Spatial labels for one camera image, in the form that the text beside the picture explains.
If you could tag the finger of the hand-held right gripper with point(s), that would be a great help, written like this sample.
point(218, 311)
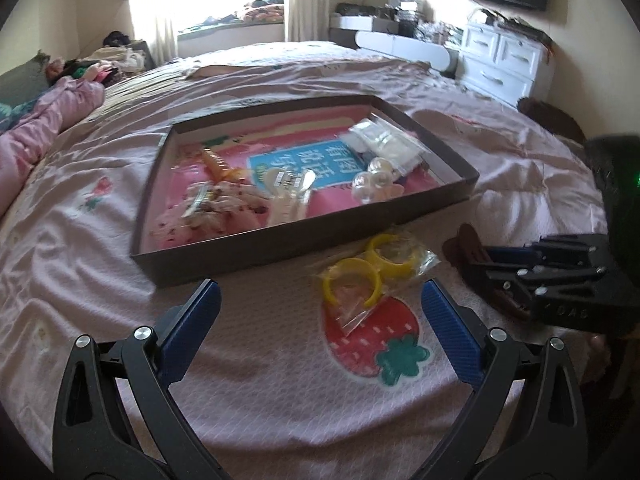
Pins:
point(540, 282)
point(510, 255)

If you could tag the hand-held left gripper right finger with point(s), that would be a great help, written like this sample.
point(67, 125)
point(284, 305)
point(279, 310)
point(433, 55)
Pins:
point(447, 332)

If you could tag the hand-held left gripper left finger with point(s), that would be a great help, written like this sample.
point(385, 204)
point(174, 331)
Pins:
point(192, 332)

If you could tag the long brown pink hair clip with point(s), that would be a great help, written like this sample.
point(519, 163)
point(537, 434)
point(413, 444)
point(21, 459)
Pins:
point(470, 245)

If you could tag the dark shallow cardboard box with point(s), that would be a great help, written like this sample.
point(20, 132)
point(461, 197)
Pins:
point(225, 260)

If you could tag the bagged yellow bangles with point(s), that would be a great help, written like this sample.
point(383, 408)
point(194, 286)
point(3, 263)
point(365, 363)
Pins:
point(350, 267)

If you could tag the cream hair claw clip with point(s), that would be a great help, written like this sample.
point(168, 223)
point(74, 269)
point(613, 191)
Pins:
point(285, 210)

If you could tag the bagged earring card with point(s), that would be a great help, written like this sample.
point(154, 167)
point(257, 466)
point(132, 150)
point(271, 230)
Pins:
point(395, 152)

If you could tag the clear pearl hair clip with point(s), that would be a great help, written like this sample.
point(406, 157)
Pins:
point(367, 187)

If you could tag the orange hair comb clip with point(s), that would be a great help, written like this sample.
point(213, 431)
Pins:
point(217, 165)

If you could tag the bagged plain white card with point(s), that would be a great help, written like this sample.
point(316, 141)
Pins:
point(365, 132)

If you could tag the pink printed bed sheet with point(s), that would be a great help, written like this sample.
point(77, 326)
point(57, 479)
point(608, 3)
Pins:
point(280, 410)

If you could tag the dark brown object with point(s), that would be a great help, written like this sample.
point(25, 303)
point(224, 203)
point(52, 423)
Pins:
point(550, 117)

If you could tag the white drawer dresser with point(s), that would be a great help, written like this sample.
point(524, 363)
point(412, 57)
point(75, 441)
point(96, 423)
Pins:
point(505, 65)

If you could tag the low white cabinet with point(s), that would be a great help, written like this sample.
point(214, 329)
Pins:
point(400, 42)

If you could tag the pink quilt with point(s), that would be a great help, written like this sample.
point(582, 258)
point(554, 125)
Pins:
point(40, 120)

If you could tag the pile of clothes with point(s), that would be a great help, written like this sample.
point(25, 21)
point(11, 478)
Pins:
point(115, 57)

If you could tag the grey headboard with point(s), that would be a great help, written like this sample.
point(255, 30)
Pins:
point(25, 75)

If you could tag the sheer white curtain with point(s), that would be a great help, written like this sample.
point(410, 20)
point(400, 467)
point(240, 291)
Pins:
point(150, 20)

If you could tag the cream curtain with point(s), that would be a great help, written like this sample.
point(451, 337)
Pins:
point(310, 0)

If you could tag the patterned blanket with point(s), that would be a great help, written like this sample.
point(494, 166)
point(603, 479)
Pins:
point(262, 12)

